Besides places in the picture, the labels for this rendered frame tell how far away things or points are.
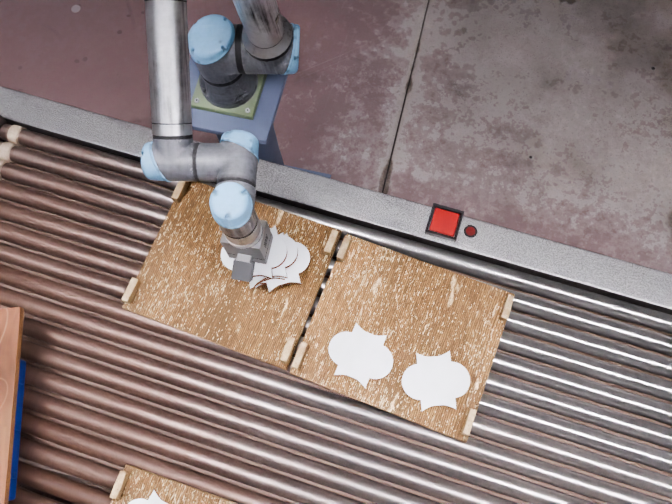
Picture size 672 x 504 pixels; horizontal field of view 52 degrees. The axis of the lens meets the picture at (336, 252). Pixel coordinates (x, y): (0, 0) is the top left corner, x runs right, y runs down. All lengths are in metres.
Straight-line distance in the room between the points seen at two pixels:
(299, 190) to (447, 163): 1.16
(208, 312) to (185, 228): 0.22
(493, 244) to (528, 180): 1.13
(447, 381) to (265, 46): 0.84
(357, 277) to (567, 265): 0.49
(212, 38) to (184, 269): 0.54
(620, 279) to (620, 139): 1.31
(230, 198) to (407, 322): 0.53
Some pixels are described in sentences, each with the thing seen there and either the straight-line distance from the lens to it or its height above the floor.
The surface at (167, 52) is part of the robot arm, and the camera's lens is 1.34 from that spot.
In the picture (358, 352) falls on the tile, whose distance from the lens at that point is 1.54.
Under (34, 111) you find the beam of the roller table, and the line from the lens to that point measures 1.98.
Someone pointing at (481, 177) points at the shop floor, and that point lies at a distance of 2.75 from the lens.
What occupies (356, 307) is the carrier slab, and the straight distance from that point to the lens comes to 1.57.
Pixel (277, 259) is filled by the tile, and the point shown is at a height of 1.02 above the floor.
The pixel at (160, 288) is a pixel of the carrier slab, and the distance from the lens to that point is 1.65.
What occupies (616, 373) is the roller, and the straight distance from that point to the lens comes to 1.66.
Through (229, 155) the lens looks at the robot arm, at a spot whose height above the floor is 1.30.
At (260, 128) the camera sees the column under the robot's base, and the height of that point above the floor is 0.87.
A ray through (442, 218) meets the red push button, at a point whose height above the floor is 0.93.
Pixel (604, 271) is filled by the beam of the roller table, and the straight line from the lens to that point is 1.71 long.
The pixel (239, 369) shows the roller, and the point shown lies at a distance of 1.59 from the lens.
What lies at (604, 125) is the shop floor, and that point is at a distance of 2.97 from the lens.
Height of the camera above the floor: 2.46
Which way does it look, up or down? 71 degrees down
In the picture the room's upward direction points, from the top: 7 degrees counter-clockwise
